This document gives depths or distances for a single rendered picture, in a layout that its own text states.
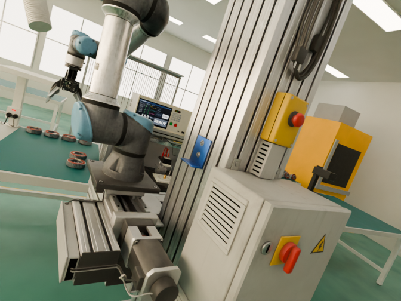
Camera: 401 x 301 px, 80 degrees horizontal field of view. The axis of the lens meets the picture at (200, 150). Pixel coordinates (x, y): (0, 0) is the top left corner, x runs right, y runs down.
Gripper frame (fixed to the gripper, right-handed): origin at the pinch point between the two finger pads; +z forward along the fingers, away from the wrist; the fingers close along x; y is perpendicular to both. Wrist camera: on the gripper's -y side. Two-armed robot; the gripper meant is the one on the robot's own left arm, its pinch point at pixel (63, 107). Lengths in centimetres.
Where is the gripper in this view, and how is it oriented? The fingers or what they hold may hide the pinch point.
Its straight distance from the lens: 135.4
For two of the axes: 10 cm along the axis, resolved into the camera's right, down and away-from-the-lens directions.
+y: 5.1, 3.1, -8.0
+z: -3.2, 9.3, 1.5
